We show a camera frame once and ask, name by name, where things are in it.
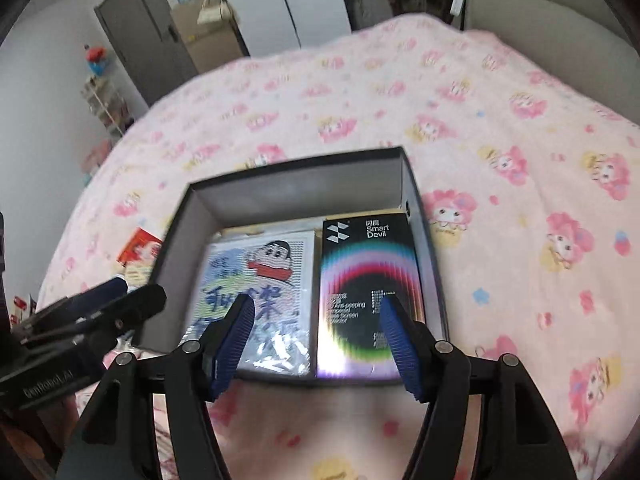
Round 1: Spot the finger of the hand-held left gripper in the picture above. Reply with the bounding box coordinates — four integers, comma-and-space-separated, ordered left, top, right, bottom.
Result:
10, 275, 131, 341
20, 284, 168, 356

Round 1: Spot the white cartoon print packet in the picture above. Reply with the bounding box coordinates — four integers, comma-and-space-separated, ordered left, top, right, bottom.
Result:
182, 230, 316, 376

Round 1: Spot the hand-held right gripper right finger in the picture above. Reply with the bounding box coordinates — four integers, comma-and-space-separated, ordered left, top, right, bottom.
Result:
377, 294, 578, 480

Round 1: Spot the red blue toy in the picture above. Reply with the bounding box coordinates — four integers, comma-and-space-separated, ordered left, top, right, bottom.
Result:
85, 45, 111, 77

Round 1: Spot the pink plush toy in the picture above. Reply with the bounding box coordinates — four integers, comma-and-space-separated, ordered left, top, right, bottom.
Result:
82, 140, 113, 186

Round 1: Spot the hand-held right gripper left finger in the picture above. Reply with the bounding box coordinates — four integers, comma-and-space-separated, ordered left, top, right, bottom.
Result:
55, 292, 256, 480

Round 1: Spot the bedside shelf with packets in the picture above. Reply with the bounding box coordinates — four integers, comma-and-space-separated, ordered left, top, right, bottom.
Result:
11, 294, 37, 323

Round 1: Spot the white wardrobe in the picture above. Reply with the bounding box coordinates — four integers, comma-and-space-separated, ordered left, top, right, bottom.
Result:
210, 0, 353, 51

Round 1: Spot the black rainbow print box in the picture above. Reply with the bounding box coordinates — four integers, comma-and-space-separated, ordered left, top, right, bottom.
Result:
315, 212, 431, 381

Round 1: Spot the beige padded headboard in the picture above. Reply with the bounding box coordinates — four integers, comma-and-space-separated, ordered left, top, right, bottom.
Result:
465, 0, 640, 126

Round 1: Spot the brown cardboard carton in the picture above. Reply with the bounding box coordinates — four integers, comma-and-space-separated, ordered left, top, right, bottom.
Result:
170, 0, 248, 73

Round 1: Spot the clear plastic bag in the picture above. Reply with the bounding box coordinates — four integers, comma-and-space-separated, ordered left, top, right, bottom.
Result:
182, 310, 313, 378

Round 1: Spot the grey door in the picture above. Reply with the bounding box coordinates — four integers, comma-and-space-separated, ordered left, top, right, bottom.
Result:
95, 0, 198, 106

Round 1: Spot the red printed packet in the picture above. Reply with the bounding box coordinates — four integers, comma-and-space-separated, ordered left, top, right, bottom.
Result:
117, 227, 165, 267

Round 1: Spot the pink printed blanket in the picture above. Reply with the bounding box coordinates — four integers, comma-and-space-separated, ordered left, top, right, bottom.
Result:
37, 12, 640, 480

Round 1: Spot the dark cardboard box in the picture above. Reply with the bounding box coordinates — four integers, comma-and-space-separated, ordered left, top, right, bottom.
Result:
131, 146, 451, 388

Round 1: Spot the wire storage rack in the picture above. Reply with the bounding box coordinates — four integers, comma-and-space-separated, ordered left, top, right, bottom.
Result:
82, 75, 136, 141

